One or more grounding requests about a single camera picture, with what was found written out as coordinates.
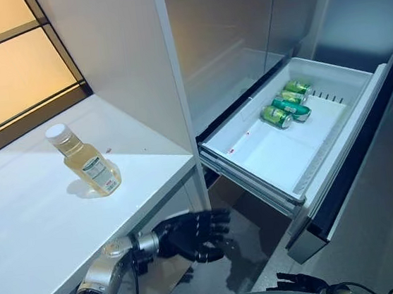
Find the light green drink can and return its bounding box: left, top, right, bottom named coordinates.
left=260, top=102, right=295, bottom=132
left=275, top=87, right=309, bottom=107
left=283, top=77, right=314, bottom=98

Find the black framed window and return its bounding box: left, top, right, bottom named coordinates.
left=0, top=0, right=101, bottom=166

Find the dark green drink can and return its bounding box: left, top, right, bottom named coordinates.
left=270, top=93, right=313, bottom=125

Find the white cabinet side panel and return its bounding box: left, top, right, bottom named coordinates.
left=33, top=0, right=212, bottom=227

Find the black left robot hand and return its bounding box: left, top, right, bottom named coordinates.
left=153, top=207, right=236, bottom=268

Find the yellow drink bottle white cap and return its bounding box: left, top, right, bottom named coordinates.
left=44, top=117, right=123, bottom=202

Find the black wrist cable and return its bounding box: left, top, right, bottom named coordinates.
left=104, top=246, right=154, bottom=294

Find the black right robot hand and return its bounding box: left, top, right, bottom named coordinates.
left=274, top=266, right=327, bottom=293

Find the white fridge drawer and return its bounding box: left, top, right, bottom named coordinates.
left=189, top=45, right=393, bottom=274

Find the stainless steel fridge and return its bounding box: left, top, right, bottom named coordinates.
left=162, top=0, right=393, bottom=276

